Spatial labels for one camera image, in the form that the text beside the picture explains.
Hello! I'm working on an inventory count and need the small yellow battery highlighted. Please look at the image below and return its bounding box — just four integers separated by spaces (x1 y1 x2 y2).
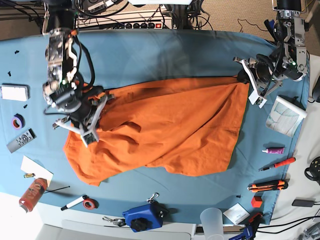
23 173 35 178

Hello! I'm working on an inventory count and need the red handled screwdriver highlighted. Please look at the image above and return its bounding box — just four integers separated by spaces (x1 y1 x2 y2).
258 157 296 172

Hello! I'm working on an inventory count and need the clear plastic cup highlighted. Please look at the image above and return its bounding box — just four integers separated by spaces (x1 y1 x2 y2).
200 207 224 240

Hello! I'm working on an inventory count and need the silver carabiner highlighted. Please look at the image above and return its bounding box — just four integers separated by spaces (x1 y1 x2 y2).
146 192 159 204

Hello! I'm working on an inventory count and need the teal table cloth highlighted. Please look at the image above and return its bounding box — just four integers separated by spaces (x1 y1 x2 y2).
0 29 310 223

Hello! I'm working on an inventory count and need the white phone box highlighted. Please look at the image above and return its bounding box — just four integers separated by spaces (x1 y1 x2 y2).
0 84 30 102

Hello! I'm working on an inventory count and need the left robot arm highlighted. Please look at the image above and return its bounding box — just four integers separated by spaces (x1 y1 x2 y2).
233 0 308 108

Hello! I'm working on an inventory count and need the orange black utility knife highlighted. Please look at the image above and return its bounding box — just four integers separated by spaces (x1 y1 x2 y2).
247 180 289 193

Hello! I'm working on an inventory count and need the leaf pattern notebook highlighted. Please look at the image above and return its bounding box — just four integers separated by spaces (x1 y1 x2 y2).
265 95 308 138

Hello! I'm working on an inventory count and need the thin black stick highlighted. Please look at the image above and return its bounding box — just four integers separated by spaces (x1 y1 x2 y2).
44 186 70 194

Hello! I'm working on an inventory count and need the red tape roll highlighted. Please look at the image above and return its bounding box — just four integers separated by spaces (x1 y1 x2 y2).
82 198 97 210

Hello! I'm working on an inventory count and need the blue black clamp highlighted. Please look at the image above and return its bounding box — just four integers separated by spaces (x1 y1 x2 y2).
229 212 263 240

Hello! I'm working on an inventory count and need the white paper booklet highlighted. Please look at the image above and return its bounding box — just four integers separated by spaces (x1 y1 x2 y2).
223 203 250 225

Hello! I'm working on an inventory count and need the purple glue tube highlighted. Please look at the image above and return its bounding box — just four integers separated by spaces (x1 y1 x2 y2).
262 147 285 155

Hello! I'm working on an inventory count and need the black power brick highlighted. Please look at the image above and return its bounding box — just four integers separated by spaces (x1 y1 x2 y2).
291 199 316 208

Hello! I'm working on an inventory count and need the white paper card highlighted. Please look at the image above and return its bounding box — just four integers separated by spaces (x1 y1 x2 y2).
20 155 54 187

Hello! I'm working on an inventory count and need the blue plastic device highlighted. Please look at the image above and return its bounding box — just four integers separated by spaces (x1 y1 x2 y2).
122 201 170 233

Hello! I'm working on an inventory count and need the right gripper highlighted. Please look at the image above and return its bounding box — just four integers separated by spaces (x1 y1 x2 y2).
43 85 115 147

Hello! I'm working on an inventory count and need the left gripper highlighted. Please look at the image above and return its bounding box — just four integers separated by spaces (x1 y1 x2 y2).
233 53 284 108

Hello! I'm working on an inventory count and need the black computer mouse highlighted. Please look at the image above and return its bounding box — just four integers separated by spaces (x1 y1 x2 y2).
312 76 320 103

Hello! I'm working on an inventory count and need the orange t-shirt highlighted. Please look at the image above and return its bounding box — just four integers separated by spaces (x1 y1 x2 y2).
64 77 249 186

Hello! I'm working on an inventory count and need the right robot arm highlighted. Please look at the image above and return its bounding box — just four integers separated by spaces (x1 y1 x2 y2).
42 0 114 146

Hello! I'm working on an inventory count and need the small red cube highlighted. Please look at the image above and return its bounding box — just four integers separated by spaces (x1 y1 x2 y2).
251 195 263 208

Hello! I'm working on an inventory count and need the silver key clip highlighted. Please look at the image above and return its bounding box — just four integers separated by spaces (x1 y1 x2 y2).
102 216 127 227

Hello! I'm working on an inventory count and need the red drink bottle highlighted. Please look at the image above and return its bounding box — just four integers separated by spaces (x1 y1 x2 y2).
19 178 48 213

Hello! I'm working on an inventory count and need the black white marker pen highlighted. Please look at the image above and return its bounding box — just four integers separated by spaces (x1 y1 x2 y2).
60 195 88 211

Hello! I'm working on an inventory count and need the grey remote control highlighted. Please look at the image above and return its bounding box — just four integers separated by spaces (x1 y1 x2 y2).
6 128 36 153

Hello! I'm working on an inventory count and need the purple tape roll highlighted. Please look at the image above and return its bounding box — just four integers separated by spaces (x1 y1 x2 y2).
11 113 25 130

